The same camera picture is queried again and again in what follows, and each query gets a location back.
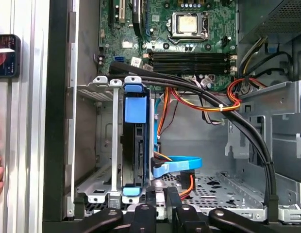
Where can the white expansion slot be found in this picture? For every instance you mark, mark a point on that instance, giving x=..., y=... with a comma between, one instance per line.
x=121, y=12

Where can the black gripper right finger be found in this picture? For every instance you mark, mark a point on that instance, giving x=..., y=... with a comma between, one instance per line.
x=187, y=218

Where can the metal optical drive cage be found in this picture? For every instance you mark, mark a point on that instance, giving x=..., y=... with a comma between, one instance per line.
x=262, y=102

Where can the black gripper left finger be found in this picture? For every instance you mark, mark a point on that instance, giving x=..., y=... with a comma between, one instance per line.
x=143, y=218

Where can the hard disk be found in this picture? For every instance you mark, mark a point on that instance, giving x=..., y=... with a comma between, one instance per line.
x=134, y=106

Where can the CPU socket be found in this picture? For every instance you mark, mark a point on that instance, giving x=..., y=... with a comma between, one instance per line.
x=173, y=24

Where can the grey power supply unit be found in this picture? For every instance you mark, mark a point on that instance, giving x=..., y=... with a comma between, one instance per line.
x=286, y=19

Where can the black graphics card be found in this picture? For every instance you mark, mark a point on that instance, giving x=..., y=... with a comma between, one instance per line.
x=137, y=17

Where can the silver CPU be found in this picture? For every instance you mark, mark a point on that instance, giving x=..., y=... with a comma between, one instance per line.
x=187, y=23

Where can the green motherboard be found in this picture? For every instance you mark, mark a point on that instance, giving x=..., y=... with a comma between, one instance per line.
x=160, y=24

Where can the black smartphone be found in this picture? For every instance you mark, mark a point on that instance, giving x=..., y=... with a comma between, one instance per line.
x=7, y=55

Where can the black RAM slot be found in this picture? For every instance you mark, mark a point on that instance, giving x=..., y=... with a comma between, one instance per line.
x=189, y=59
x=189, y=54
x=189, y=70
x=189, y=65

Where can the metal disk bay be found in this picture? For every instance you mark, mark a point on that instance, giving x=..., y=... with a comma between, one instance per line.
x=115, y=121

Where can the locking lever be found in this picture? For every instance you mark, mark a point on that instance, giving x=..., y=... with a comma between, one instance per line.
x=189, y=38

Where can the white label tag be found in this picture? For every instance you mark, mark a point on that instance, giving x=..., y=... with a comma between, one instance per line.
x=136, y=62

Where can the black open PC case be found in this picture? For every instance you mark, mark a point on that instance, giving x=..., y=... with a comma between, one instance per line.
x=55, y=121

